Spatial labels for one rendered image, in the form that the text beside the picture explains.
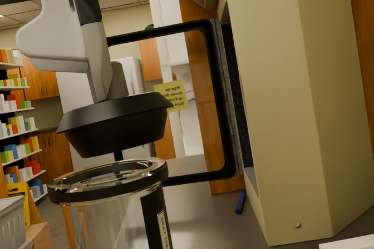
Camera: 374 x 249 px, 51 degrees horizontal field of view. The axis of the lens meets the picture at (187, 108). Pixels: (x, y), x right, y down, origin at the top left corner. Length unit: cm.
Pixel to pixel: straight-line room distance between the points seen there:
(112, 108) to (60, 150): 585
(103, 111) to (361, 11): 92
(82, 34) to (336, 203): 57
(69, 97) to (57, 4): 556
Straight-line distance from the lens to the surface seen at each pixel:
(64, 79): 587
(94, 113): 27
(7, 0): 36
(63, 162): 613
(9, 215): 298
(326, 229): 73
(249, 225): 82
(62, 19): 29
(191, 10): 104
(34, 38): 29
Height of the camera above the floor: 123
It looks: 3 degrees down
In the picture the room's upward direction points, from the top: 10 degrees counter-clockwise
